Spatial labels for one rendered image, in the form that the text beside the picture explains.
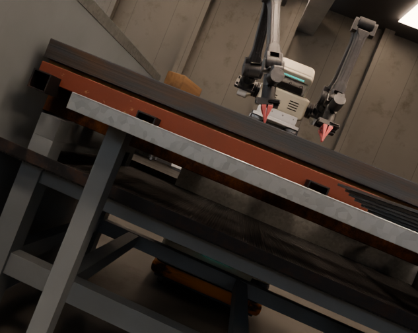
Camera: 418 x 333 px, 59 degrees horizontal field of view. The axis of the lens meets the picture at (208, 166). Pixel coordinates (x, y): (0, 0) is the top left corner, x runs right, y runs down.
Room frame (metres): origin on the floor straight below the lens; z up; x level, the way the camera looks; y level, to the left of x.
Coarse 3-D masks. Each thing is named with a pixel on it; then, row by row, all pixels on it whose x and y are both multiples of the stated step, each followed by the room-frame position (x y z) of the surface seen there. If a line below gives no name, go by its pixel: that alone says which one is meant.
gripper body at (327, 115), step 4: (324, 112) 1.74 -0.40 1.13; (328, 112) 1.72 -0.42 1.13; (324, 116) 1.72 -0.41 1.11; (328, 116) 1.71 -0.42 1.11; (332, 116) 1.71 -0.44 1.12; (316, 120) 1.72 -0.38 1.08; (328, 120) 1.69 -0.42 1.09; (332, 120) 1.70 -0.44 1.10; (316, 124) 1.74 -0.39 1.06; (332, 124) 1.69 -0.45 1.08; (336, 124) 1.69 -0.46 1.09; (336, 128) 1.71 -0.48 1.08
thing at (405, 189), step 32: (64, 64) 0.98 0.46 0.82; (96, 64) 0.97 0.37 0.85; (160, 96) 0.95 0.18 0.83; (192, 96) 0.95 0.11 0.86; (224, 128) 0.94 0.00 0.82; (256, 128) 0.93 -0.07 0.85; (320, 160) 0.91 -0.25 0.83; (352, 160) 0.91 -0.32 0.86; (384, 192) 0.90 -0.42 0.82; (416, 192) 0.89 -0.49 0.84
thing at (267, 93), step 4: (264, 88) 1.53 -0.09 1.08; (268, 88) 1.52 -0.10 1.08; (272, 88) 1.52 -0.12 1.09; (264, 92) 1.53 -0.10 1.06; (268, 92) 1.52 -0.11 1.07; (272, 92) 1.52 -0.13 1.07; (264, 96) 1.52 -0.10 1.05; (268, 96) 1.52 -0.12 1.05; (272, 96) 1.52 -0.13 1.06; (268, 100) 1.52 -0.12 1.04; (272, 100) 1.52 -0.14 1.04; (276, 100) 1.51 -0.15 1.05; (280, 100) 1.51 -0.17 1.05
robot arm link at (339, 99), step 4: (328, 96) 1.77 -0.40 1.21; (332, 96) 1.73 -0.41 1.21; (336, 96) 1.67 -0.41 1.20; (340, 96) 1.68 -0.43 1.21; (344, 96) 1.68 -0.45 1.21; (324, 100) 1.80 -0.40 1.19; (328, 100) 1.76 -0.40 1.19; (332, 100) 1.68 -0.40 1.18; (336, 100) 1.66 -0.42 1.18; (340, 100) 1.67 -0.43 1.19; (344, 100) 1.67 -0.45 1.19; (324, 104) 1.79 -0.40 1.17; (332, 104) 1.69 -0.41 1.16; (336, 104) 1.67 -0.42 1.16; (340, 104) 1.66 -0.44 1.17; (332, 108) 1.70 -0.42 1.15; (336, 108) 1.69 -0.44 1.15; (340, 108) 1.70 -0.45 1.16
